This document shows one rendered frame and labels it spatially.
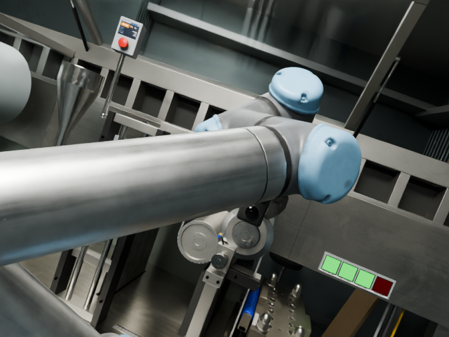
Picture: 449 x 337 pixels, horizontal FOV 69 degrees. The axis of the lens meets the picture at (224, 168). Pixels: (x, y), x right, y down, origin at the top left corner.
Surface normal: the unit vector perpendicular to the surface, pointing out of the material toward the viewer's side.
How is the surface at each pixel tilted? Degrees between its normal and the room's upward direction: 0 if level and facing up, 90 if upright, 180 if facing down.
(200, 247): 90
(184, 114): 90
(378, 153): 90
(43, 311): 52
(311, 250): 90
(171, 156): 48
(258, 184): 102
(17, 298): 58
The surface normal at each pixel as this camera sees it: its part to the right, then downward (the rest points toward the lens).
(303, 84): 0.06, -0.59
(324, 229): -0.21, 0.01
